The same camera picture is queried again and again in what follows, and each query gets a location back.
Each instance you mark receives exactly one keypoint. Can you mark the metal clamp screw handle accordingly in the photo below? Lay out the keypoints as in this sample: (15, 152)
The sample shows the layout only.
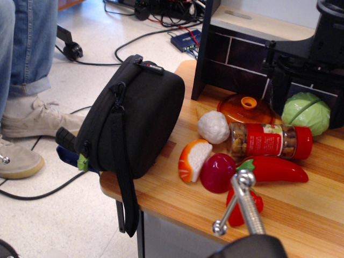
(241, 184)

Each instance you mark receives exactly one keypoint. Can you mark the beige sneaker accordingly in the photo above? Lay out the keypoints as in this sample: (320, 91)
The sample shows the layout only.
(43, 119)
(23, 162)

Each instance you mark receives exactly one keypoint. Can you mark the red-capped spice jar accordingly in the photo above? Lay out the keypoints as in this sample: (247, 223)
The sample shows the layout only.
(285, 141)

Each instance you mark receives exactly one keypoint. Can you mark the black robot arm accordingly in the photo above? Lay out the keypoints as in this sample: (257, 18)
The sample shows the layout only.
(317, 61)

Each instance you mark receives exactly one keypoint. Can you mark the white toy garlic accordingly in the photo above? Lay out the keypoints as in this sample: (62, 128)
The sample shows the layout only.
(213, 127)

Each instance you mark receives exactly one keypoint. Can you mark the blue table clamp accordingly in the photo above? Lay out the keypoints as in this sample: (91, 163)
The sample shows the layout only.
(69, 155)

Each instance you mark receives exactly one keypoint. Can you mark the dark red toy plum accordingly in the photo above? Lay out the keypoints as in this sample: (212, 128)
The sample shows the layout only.
(217, 172)

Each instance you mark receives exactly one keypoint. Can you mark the green toy cabbage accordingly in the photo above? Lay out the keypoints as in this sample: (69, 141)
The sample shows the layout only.
(307, 110)

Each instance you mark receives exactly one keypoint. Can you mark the orange white toy sushi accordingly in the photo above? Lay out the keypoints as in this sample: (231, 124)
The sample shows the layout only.
(192, 159)

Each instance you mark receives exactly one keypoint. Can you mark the blue jeans leg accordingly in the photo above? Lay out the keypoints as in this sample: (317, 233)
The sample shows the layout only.
(28, 33)

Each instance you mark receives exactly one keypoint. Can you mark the beige left sneaker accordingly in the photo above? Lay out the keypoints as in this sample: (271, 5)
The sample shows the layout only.
(23, 162)

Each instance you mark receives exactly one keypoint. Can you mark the orange toy pot lid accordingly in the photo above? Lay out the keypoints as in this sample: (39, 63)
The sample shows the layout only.
(246, 109)

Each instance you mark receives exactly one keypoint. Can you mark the black chair caster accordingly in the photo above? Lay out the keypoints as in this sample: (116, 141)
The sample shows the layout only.
(72, 49)

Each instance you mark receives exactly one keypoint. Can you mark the blue network switch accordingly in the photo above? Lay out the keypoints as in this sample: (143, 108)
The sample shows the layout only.
(186, 41)

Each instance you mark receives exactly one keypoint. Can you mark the red toy chili pepper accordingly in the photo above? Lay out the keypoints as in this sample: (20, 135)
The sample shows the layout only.
(270, 169)

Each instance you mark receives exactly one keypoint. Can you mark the black clamp body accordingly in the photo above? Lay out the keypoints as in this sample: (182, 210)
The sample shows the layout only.
(258, 245)

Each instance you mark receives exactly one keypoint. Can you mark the beige right sneaker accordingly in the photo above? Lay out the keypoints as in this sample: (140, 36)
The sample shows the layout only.
(43, 119)

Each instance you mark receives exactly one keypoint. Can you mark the small red toy pepper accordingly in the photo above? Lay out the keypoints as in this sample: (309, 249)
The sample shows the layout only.
(236, 218)

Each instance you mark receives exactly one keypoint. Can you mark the dark toy kitchen stand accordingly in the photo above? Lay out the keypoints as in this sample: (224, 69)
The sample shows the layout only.
(232, 50)

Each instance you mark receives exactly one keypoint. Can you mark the black zipper bag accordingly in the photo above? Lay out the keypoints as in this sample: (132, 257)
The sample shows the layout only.
(129, 125)

